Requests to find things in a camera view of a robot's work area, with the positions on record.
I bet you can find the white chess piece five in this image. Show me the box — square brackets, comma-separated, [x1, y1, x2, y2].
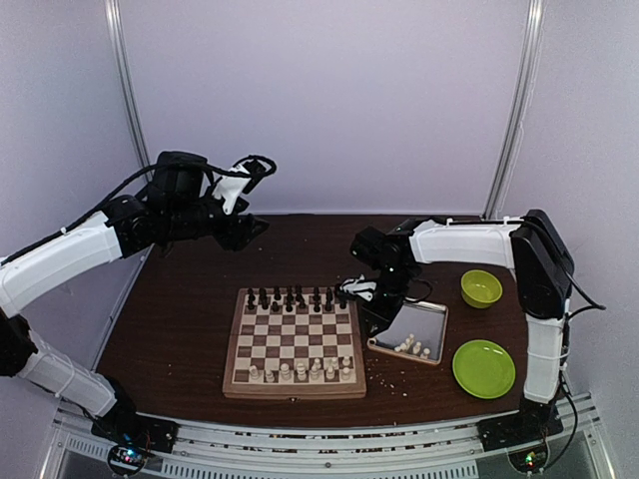
[296, 362, 308, 382]

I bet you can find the white chess piece three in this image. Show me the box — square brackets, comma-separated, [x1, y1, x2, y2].
[309, 358, 321, 381]

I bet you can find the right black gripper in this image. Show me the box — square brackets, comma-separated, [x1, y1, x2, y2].
[359, 265, 414, 337]

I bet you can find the metal tray with wood rim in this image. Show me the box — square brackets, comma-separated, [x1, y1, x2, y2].
[366, 301, 448, 366]

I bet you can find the aluminium front rail frame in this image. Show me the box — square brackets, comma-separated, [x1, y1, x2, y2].
[35, 393, 623, 478]

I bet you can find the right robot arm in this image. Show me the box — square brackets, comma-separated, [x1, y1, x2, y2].
[338, 210, 582, 441]

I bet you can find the small green bowl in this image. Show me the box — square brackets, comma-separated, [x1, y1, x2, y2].
[460, 269, 503, 309]

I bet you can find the wooden chess board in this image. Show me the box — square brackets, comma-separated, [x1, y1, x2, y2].
[222, 286, 366, 400]

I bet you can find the white pieces pile in tray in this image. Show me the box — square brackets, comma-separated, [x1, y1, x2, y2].
[393, 333, 430, 360]

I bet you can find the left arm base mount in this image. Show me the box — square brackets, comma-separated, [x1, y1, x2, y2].
[89, 410, 179, 453]

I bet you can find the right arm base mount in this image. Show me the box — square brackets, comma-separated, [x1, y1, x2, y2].
[476, 396, 564, 452]

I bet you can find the white chess piece one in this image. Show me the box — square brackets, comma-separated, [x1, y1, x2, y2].
[280, 363, 292, 381]

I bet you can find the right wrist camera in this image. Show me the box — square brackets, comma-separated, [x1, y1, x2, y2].
[337, 274, 377, 302]

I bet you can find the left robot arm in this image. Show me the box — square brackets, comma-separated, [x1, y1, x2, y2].
[1, 151, 277, 443]

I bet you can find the right aluminium corner post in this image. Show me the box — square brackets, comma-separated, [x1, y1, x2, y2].
[482, 0, 545, 220]

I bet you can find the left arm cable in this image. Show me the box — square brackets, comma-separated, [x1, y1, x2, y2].
[0, 152, 279, 265]

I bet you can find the green plate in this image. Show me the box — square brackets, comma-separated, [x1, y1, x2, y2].
[452, 339, 516, 400]

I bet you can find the white chess piece two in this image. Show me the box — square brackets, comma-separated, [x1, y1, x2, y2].
[249, 365, 262, 382]

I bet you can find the white chess piece seven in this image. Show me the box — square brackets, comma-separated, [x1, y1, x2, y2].
[324, 357, 338, 381]

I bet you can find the aluminium corner post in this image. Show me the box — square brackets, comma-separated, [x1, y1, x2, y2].
[482, 0, 545, 220]
[104, 0, 151, 167]

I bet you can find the left aluminium corner post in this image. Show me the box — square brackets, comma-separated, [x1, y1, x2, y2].
[104, 0, 151, 167]

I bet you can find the white chess piece four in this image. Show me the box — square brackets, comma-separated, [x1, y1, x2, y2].
[339, 356, 351, 381]

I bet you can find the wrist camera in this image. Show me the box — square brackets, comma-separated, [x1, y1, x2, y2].
[337, 274, 377, 302]
[211, 155, 277, 216]

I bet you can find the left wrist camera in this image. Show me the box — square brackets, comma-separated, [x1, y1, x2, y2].
[211, 155, 277, 216]

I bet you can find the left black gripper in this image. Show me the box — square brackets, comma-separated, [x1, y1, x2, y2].
[166, 185, 269, 250]

